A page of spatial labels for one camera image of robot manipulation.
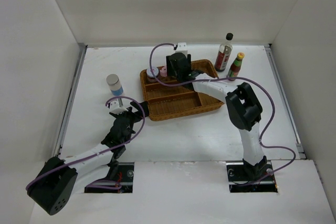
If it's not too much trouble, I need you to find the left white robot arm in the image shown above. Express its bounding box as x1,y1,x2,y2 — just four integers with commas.
26,100,149,216

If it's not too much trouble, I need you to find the right metal table rail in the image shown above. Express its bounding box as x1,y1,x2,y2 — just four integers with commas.
264,44,307,159

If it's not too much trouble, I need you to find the brown wicker divided basket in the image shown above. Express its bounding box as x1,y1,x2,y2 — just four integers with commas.
140,69,224,121

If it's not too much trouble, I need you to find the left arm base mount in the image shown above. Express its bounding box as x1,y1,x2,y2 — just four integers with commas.
84,161,135,194

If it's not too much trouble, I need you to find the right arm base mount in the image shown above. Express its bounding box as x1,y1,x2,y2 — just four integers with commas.
226,156,278,193

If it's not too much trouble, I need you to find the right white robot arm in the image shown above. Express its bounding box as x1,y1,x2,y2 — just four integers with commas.
166,52,267,180

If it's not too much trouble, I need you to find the pink lid spice shaker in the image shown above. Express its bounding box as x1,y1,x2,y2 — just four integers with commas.
160,66,167,78

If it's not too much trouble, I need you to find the sauce jar white lid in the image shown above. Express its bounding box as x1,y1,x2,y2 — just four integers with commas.
146,67,160,83

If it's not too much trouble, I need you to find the red sauce bottle green label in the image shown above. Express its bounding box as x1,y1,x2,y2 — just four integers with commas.
226,52,245,81

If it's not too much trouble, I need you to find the metal table rail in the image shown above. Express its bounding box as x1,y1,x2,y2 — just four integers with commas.
264,44,307,159
51,43,88,157

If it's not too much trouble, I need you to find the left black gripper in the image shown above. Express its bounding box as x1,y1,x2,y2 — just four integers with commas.
112,101,148,144

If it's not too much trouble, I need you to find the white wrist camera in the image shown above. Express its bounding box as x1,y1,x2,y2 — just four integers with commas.
174,42,188,57
107,99,126,114

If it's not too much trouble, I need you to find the sago jar blue label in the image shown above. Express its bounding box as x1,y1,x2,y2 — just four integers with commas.
106,74,124,97

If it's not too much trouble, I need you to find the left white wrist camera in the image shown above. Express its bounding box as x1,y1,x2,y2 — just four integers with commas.
107,99,126,114

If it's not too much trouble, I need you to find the left metal table rail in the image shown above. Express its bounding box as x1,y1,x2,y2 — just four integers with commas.
51,43,88,157

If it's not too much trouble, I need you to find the tall dark vinegar bottle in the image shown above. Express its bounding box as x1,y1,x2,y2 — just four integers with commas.
215,33,234,72

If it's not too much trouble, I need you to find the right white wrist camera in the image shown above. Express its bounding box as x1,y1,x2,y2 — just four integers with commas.
174,42,188,57

